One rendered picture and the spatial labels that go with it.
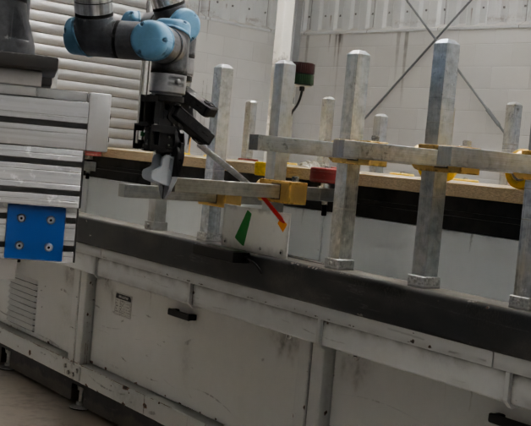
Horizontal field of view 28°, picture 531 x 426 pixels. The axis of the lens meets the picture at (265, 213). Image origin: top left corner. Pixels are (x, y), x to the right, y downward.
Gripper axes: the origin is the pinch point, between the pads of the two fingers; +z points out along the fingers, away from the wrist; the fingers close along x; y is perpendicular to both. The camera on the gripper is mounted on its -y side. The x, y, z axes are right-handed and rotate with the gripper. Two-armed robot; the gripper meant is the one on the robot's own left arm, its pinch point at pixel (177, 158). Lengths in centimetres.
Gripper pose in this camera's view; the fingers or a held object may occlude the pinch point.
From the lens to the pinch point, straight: 256.8
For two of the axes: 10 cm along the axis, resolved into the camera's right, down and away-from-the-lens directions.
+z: -0.9, 9.9, 0.5
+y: -8.4, -1.0, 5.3
